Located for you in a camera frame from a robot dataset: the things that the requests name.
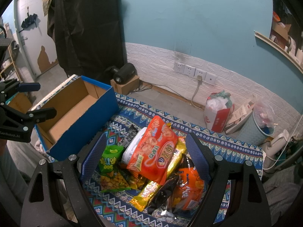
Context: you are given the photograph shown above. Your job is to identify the black floor cables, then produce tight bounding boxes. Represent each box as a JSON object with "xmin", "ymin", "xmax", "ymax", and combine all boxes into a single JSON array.
[{"xmin": 133, "ymin": 80, "xmax": 153, "ymax": 93}]

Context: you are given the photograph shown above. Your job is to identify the wooden rack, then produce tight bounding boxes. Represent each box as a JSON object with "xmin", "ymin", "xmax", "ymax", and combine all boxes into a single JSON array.
[{"xmin": 0, "ymin": 24, "xmax": 24, "ymax": 82}]

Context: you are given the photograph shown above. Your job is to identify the white appliance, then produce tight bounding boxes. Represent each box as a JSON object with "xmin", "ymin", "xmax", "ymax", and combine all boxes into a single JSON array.
[{"xmin": 262, "ymin": 130, "xmax": 291, "ymax": 171}]

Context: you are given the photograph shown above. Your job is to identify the patterned blue blanket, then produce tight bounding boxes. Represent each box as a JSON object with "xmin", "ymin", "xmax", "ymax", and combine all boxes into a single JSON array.
[{"xmin": 78, "ymin": 93, "xmax": 264, "ymax": 227}]

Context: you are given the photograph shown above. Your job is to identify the grey door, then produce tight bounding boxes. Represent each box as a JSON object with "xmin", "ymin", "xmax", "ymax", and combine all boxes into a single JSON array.
[{"xmin": 14, "ymin": 0, "xmax": 60, "ymax": 79}]

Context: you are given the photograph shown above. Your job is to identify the black garment cover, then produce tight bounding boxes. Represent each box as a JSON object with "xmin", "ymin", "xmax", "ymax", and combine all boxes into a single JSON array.
[{"xmin": 47, "ymin": 0, "xmax": 128, "ymax": 84}]

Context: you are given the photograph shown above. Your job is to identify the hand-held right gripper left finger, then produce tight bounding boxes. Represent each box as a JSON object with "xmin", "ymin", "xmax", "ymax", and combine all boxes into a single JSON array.
[{"xmin": 20, "ymin": 132, "xmax": 107, "ymax": 227}]

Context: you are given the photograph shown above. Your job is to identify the grey power cable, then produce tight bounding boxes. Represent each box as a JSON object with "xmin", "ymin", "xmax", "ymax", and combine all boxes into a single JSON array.
[{"xmin": 191, "ymin": 75, "xmax": 203, "ymax": 107}]

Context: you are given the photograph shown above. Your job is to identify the black folded umbrella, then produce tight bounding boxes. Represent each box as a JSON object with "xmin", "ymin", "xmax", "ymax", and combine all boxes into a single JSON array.
[{"xmin": 20, "ymin": 13, "xmax": 39, "ymax": 30}]

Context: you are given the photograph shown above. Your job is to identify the printed paper bag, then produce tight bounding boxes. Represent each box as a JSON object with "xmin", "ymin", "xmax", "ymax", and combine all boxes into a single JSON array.
[{"xmin": 224, "ymin": 95, "xmax": 257, "ymax": 134}]

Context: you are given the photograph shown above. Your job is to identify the cardboard box on shelf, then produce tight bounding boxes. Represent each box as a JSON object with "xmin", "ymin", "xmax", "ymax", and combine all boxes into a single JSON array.
[{"xmin": 271, "ymin": 23, "xmax": 292, "ymax": 43}]

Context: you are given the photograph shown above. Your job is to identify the large orange snack packet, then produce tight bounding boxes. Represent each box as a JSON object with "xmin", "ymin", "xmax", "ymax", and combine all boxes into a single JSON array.
[{"xmin": 126, "ymin": 115, "xmax": 179, "ymax": 185}]

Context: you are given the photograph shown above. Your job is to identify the white snack packet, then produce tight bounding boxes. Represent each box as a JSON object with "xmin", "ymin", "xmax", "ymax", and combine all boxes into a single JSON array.
[{"xmin": 121, "ymin": 127, "xmax": 148, "ymax": 169}]

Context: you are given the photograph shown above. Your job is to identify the long gold snack packet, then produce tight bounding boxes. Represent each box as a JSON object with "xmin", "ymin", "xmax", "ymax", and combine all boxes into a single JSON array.
[{"xmin": 130, "ymin": 181, "xmax": 162, "ymax": 212}]

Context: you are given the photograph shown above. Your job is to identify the wooden wall shelf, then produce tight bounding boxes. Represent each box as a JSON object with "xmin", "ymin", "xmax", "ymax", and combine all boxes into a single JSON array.
[{"xmin": 254, "ymin": 30, "xmax": 303, "ymax": 74}]

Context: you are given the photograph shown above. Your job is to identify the wide gold snack packet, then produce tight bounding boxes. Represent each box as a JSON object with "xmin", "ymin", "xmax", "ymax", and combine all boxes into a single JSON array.
[{"xmin": 166, "ymin": 136, "xmax": 187, "ymax": 180}]

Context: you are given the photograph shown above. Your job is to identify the large black snack packet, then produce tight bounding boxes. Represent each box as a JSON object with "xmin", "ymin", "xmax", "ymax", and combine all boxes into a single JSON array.
[{"xmin": 147, "ymin": 154, "xmax": 188, "ymax": 216}]

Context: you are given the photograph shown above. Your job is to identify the blue cardboard box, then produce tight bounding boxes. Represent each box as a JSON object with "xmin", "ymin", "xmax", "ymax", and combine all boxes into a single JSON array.
[{"xmin": 28, "ymin": 74, "xmax": 120, "ymax": 162}]

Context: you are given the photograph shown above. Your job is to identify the black projector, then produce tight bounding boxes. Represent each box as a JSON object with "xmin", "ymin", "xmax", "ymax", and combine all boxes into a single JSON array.
[{"xmin": 112, "ymin": 63, "xmax": 137, "ymax": 85}]

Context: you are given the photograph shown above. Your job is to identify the green snack packet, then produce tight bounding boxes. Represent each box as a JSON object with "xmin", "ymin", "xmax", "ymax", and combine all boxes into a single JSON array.
[{"xmin": 99, "ymin": 145, "xmax": 132, "ymax": 193}]

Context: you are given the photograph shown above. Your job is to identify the red and white bag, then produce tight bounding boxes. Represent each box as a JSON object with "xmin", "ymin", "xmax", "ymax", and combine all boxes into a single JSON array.
[{"xmin": 204, "ymin": 90, "xmax": 235, "ymax": 133}]

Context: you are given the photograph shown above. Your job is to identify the yellowish cloth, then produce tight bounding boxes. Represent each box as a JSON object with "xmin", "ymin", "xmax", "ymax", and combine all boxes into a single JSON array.
[{"xmin": 43, "ymin": 0, "xmax": 58, "ymax": 17}]

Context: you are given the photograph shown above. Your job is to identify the light blue trash bin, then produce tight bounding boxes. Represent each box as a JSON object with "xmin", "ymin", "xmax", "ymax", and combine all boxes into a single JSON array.
[{"xmin": 239, "ymin": 110, "xmax": 275, "ymax": 146}]

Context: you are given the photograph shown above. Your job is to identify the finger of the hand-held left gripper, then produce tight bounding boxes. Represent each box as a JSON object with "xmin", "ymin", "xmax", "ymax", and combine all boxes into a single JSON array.
[
  {"xmin": 0, "ymin": 79, "xmax": 41, "ymax": 103},
  {"xmin": 0, "ymin": 104, "xmax": 57, "ymax": 125}
]

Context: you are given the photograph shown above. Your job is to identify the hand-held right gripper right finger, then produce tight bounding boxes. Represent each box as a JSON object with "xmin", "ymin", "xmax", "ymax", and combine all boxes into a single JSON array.
[{"xmin": 185, "ymin": 132, "xmax": 271, "ymax": 227}]

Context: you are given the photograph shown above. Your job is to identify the small black snack packet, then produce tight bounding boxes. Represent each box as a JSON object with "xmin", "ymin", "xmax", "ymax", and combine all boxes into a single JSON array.
[{"xmin": 118, "ymin": 124, "xmax": 139, "ymax": 150}]

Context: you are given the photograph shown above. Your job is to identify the thin white cable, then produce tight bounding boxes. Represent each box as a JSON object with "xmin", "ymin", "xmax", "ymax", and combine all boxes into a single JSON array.
[{"xmin": 263, "ymin": 110, "xmax": 303, "ymax": 173}]

